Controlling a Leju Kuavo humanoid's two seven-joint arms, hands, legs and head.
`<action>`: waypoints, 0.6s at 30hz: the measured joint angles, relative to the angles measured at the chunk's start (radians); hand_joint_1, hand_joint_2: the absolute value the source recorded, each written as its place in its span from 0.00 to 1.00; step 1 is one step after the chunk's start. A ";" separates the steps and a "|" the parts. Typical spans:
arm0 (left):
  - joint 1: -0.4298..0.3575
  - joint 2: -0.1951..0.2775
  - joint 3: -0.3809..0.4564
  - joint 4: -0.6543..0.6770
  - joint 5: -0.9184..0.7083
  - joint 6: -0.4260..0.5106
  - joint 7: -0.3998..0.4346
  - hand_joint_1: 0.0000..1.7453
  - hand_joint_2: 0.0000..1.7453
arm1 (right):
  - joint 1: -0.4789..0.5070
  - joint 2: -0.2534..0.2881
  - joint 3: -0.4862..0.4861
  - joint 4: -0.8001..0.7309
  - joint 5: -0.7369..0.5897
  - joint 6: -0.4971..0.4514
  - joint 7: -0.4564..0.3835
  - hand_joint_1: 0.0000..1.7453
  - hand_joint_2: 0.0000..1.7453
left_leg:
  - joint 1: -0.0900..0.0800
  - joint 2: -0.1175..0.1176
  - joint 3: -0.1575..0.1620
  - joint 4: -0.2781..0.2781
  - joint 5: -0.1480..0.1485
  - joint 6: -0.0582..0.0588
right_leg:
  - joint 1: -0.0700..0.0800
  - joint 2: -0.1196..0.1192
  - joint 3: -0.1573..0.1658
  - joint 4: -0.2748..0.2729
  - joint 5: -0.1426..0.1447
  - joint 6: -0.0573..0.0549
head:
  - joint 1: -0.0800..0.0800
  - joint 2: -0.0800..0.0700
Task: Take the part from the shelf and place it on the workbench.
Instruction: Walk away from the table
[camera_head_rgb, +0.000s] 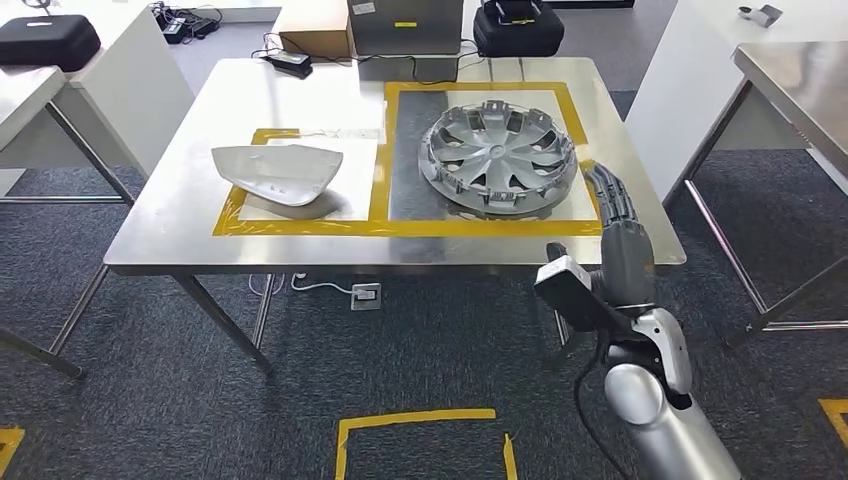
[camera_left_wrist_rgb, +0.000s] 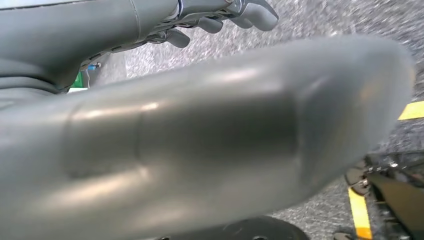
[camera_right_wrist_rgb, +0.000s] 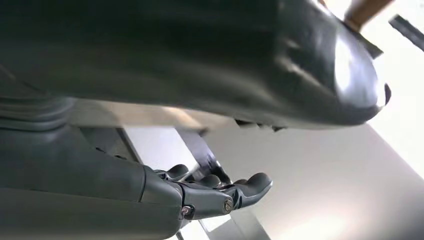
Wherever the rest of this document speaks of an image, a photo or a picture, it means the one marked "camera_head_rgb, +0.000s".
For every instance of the yellow floor tape square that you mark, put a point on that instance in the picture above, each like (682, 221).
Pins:
(411, 418)
(836, 414)

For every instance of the black power adapter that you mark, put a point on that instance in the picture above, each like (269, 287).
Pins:
(291, 63)

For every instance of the white cabinet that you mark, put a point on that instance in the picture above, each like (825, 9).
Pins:
(682, 79)

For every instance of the brown cardboard box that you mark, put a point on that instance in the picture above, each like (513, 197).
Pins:
(318, 30)

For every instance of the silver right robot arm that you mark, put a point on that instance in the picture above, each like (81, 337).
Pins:
(662, 424)

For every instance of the black carry case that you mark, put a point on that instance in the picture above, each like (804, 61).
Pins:
(46, 43)
(517, 36)

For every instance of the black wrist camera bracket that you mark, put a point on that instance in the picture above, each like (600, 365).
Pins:
(596, 318)

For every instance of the small grey object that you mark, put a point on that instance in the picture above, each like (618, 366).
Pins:
(768, 14)

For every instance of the steel workbench table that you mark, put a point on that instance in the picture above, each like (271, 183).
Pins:
(795, 86)
(26, 99)
(199, 119)

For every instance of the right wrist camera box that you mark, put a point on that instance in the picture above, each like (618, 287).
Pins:
(560, 278)

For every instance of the small yellow tape frame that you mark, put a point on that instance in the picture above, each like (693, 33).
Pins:
(298, 228)

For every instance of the grey metal box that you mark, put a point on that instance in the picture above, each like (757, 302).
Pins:
(404, 33)

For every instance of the silver plastic hubcap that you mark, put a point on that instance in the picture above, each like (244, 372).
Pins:
(497, 156)

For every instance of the white mirror cover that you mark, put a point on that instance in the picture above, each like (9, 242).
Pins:
(278, 172)

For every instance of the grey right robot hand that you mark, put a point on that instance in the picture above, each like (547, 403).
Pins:
(626, 265)

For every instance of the white floor socket box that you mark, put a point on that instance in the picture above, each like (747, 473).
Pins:
(366, 296)

